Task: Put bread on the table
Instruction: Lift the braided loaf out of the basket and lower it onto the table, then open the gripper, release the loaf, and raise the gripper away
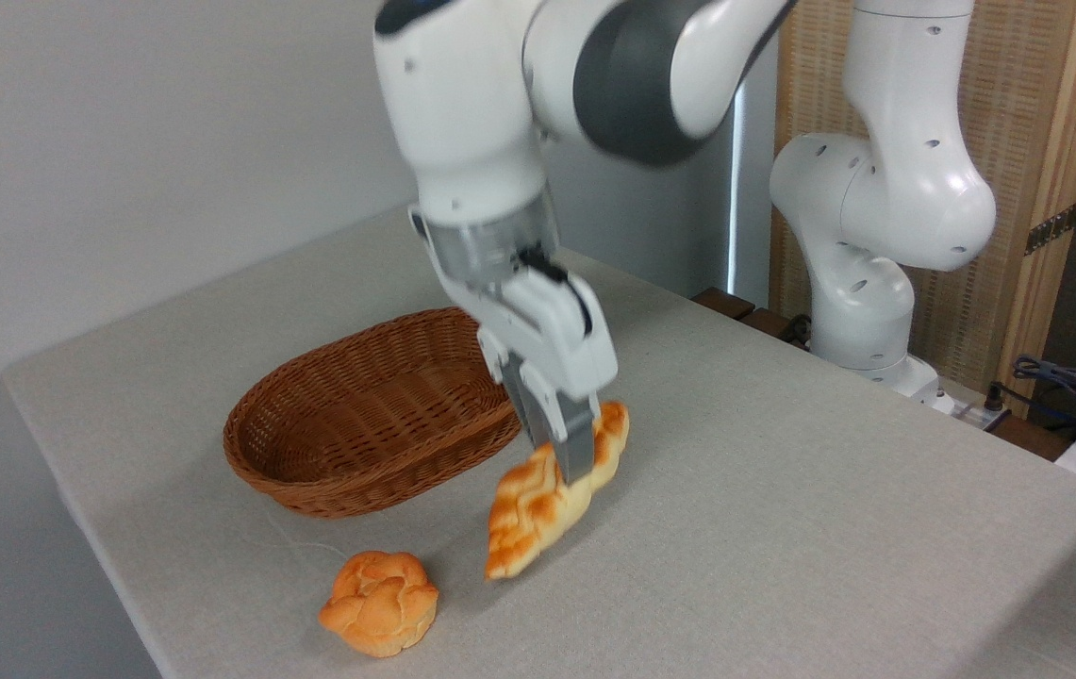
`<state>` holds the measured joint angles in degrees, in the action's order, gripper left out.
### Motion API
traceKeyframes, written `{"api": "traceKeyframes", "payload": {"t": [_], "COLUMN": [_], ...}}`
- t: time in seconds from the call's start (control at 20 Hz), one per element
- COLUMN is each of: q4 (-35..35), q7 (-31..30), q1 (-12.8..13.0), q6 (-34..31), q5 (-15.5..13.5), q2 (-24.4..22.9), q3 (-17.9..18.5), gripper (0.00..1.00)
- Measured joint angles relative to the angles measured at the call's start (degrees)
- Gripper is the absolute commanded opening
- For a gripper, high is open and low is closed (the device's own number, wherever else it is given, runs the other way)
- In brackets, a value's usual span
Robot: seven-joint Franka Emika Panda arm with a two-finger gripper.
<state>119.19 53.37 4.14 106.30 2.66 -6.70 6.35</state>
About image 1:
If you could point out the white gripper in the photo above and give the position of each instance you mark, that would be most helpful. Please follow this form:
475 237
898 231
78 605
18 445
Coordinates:
556 339

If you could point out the long braided bread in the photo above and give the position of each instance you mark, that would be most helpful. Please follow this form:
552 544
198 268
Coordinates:
528 523

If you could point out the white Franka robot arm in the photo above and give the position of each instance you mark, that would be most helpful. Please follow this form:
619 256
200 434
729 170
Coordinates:
471 113

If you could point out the round knotted bread roll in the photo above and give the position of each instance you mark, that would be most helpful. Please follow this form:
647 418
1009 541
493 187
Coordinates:
379 605

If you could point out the brown oval wicker basket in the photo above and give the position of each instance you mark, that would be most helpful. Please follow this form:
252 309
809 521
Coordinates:
358 424

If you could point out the metal screen hinge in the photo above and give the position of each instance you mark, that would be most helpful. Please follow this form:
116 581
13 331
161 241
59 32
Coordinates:
1053 227

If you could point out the wooden folding screen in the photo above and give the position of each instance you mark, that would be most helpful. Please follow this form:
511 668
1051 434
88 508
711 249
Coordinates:
1028 94

